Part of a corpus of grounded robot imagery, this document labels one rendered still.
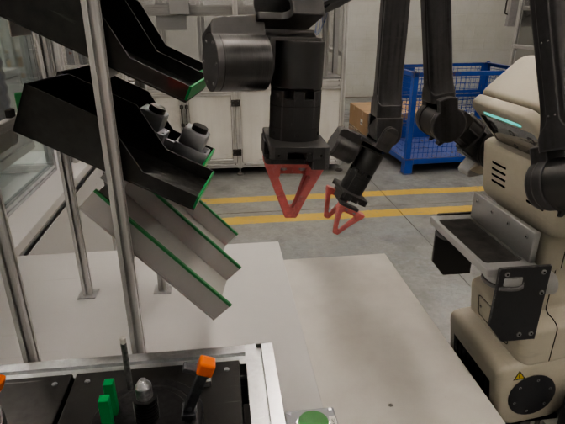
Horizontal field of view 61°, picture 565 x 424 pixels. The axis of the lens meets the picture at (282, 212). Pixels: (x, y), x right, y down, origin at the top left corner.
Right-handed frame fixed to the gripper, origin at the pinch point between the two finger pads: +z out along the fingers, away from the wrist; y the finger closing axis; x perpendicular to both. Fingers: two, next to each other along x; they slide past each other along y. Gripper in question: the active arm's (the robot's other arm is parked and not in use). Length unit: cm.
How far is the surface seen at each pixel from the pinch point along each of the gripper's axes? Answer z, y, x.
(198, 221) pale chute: 19.4, -42.9, -13.7
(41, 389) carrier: 28.2, -3.5, -33.9
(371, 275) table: 37, -48, 28
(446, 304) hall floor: 119, -159, 112
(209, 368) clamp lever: 17.8, 6.5, -9.9
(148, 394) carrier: 21.3, 6.3, -17.3
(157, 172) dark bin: 2.1, -22.4, -18.7
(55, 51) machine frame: -7, -157, -75
